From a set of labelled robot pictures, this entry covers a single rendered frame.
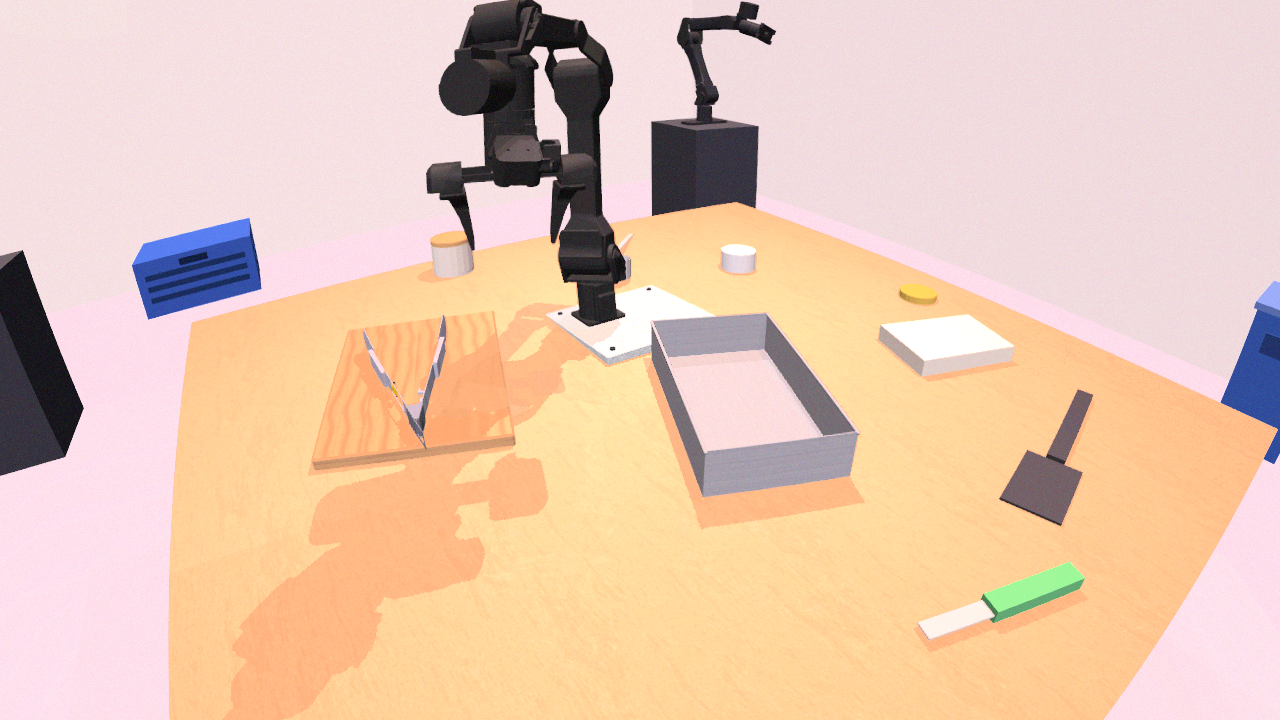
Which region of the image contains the orange flat round disc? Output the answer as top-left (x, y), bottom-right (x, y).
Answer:
top-left (899, 284), bottom-right (938, 306)

